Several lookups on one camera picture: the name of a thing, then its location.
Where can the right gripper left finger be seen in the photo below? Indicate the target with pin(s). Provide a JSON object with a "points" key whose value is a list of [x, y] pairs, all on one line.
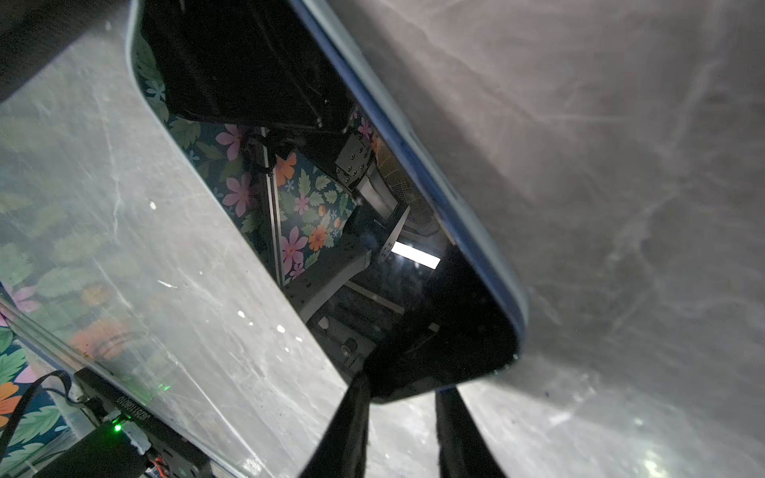
{"points": [[342, 451]]}

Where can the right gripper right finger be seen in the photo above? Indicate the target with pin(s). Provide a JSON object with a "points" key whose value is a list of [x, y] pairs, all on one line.
{"points": [[462, 450]]}

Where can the light blue phone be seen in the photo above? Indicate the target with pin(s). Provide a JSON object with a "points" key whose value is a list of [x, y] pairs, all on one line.
{"points": [[430, 179]]}

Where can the purple-edged phone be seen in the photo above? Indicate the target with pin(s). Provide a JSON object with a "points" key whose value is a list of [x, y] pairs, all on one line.
{"points": [[334, 227]]}

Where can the aluminium frame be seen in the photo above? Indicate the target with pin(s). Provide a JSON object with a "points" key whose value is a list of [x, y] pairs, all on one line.
{"points": [[42, 343]]}

